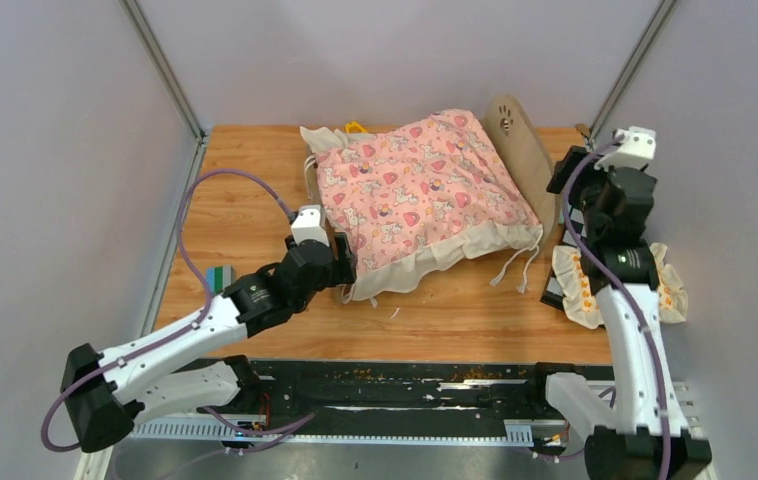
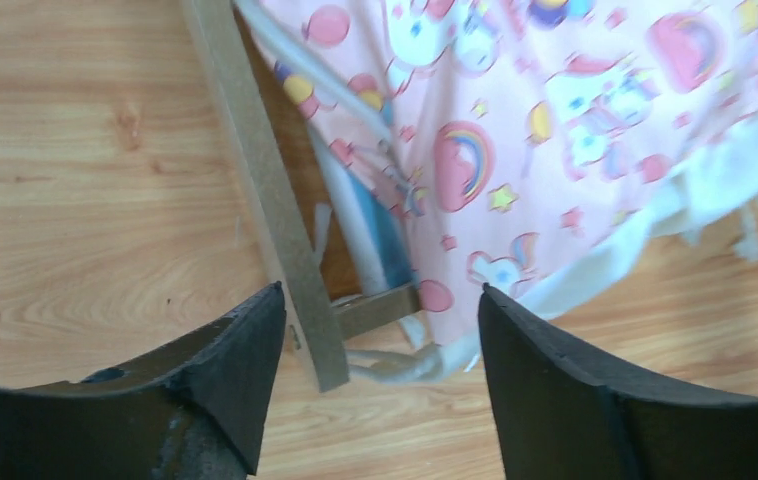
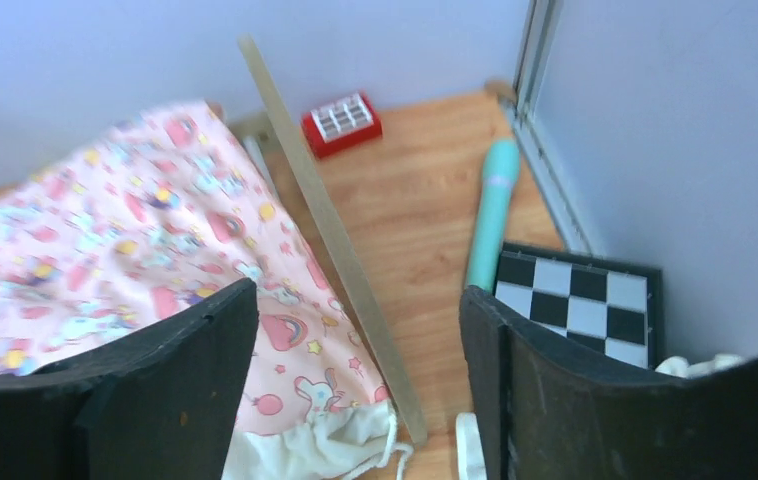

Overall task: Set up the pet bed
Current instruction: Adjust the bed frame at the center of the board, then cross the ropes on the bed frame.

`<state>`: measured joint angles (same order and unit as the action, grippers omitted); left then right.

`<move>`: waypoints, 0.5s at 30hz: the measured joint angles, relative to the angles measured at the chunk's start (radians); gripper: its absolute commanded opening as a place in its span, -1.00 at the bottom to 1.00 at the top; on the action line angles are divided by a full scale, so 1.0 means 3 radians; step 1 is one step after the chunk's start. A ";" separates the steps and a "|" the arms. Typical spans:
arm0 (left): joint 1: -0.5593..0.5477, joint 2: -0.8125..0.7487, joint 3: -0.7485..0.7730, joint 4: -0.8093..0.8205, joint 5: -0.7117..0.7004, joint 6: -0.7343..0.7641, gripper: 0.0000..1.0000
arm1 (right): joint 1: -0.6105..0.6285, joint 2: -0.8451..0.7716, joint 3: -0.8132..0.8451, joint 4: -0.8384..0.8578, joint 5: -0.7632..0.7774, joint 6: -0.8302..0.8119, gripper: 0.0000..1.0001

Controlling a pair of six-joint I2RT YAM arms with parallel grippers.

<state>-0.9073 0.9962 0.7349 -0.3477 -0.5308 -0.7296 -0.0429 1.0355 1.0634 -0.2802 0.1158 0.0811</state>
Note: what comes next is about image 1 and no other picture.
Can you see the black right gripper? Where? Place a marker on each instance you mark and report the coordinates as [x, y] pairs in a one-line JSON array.
[[562, 167]]

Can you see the orange duck print pillow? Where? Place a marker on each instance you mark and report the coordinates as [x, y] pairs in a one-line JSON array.
[[673, 299]]

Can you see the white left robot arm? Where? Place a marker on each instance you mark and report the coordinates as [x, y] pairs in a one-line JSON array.
[[107, 393]]

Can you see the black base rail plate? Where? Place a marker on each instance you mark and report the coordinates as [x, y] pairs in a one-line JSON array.
[[396, 400]]

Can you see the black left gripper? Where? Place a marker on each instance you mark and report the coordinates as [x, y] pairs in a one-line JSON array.
[[346, 266]]

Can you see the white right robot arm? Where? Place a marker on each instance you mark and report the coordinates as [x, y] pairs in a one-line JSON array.
[[644, 434]]

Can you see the blue green grey block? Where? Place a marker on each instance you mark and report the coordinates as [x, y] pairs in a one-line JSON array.
[[218, 278]]

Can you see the yellow triangle toy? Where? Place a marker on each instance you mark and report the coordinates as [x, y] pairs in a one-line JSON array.
[[355, 128]]

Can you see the wooden striped pet bed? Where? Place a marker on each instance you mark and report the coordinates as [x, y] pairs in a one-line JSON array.
[[525, 159]]

